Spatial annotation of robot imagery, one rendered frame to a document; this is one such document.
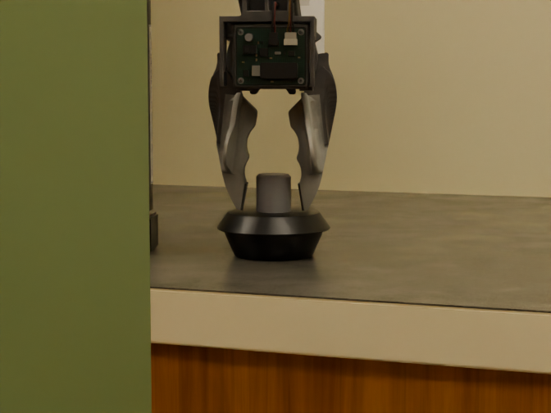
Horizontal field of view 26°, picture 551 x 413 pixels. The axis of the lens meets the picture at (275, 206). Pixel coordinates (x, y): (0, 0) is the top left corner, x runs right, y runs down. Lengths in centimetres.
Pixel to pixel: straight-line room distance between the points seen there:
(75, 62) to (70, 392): 10
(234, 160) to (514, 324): 29
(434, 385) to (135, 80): 45
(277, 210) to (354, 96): 59
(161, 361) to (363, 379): 15
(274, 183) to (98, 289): 56
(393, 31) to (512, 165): 22
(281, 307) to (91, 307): 42
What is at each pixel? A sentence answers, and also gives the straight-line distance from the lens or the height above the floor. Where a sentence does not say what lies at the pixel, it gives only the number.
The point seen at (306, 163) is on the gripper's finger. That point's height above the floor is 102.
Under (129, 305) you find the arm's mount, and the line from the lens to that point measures 41.
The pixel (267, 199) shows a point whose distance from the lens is 95.
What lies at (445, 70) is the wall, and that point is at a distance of 150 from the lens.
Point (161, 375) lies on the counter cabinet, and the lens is 87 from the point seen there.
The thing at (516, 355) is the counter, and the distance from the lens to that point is 77.
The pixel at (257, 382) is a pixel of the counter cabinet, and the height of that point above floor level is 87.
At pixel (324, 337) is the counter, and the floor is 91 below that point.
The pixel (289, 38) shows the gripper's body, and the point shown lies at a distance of 88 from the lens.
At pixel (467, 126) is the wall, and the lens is 149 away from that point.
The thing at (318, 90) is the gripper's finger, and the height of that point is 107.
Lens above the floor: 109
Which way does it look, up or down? 6 degrees down
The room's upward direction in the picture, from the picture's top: straight up
